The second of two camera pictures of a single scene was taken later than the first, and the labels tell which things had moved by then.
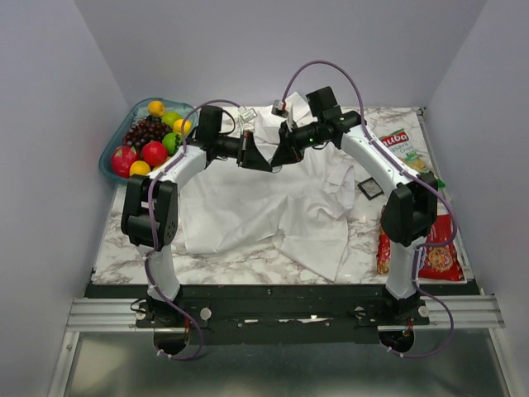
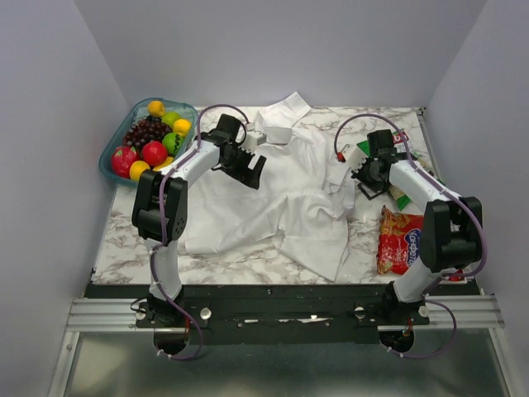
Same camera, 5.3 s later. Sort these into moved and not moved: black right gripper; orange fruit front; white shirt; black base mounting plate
Moved: black right gripper
Not moved: orange fruit front; black base mounting plate; white shirt
